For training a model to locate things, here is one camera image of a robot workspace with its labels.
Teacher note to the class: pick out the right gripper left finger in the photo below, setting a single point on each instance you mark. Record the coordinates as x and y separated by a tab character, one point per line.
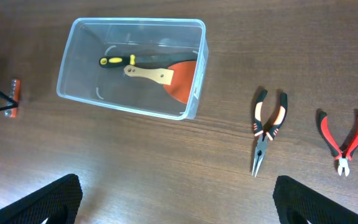
57	202

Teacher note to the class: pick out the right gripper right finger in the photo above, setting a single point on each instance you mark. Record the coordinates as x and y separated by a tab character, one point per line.
297	203

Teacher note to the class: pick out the clear plastic container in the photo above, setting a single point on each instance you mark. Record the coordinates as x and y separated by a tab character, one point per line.
82	79

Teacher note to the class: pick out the file yellow black handle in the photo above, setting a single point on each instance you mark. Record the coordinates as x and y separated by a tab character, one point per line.
115	62

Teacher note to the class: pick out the orange scraper wooden handle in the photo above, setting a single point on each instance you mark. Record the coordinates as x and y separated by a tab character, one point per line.
177	79

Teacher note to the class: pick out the orange black needle-nose pliers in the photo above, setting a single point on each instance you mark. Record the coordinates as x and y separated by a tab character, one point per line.
265	136

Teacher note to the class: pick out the red black cutting pliers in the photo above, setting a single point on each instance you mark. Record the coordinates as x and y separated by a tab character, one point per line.
342	156

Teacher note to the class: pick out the orange socket bit rail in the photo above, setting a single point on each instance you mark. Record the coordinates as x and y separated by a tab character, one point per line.
14	94

